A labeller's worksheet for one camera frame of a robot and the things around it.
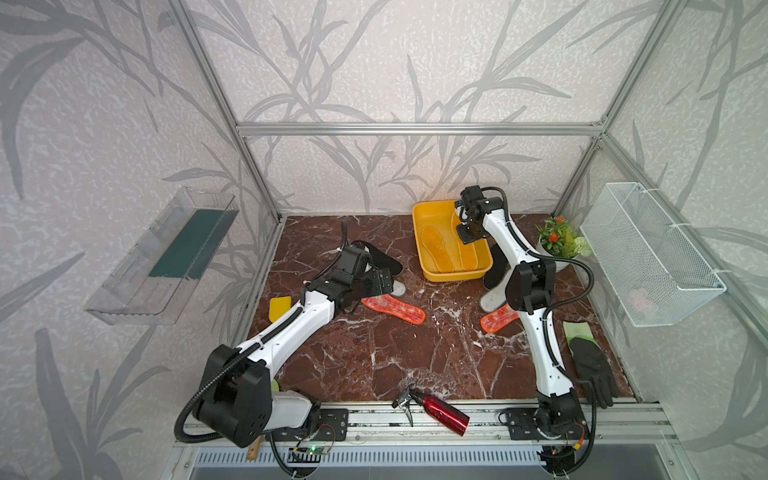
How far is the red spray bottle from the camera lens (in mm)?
725

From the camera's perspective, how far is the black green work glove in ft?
2.58

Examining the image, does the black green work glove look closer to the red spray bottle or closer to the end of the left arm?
the red spray bottle
